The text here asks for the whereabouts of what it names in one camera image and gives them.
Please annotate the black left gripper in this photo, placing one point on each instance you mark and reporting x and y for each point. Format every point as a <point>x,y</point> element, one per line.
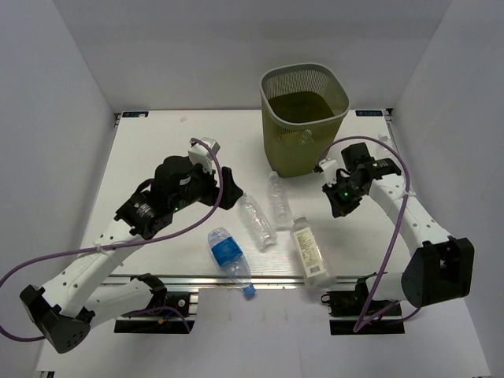
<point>231,191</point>

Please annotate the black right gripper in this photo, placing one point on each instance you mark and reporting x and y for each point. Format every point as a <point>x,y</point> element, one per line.
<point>339,208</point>

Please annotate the square bottle yellow label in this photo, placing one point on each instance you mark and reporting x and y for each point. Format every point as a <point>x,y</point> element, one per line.
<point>315,267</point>

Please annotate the clear bottle white cap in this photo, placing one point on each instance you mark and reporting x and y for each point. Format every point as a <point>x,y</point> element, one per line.
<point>295,138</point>

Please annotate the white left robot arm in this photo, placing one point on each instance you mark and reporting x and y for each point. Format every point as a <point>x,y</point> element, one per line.
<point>67,307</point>

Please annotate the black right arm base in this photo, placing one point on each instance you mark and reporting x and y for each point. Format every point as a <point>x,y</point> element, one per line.
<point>344,308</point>

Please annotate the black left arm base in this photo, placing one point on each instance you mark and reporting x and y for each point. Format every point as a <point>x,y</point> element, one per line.
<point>174,316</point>

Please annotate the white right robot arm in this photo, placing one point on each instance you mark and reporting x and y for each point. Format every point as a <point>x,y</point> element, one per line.
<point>440,267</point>

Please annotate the olive green mesh bin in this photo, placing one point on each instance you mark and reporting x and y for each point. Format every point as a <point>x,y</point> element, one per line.
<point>302,108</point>

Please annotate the clear crumpled bottle centre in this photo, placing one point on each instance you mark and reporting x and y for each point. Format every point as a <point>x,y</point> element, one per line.
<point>281,210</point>

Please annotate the blue label water bottle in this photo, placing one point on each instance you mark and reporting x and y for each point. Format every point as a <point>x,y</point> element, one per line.
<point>231,260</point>

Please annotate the clear crumpled bottle centre-left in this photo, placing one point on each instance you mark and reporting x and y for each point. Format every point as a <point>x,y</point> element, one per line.
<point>256,222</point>

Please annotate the clear bottle far right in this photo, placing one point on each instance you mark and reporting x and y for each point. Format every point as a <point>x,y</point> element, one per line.
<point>384,152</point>

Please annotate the right blue table sticker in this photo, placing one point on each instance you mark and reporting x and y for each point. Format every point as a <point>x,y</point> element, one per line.
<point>368,113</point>

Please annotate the blue table sticker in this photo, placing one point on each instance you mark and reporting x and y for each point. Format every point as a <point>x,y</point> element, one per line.
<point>368,113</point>
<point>135,114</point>

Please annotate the left blue table sticker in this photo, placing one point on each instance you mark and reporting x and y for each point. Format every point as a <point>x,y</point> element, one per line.
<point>135,114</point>

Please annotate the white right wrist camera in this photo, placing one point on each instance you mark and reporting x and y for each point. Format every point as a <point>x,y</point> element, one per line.
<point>327,168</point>

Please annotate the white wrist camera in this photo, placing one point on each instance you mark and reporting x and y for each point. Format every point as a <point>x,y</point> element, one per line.
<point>202,153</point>
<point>327,168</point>

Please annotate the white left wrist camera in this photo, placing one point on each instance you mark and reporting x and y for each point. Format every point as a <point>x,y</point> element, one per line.
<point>202,153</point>

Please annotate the aluminium table front rail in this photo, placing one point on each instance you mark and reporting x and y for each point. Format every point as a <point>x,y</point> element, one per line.
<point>202,281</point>

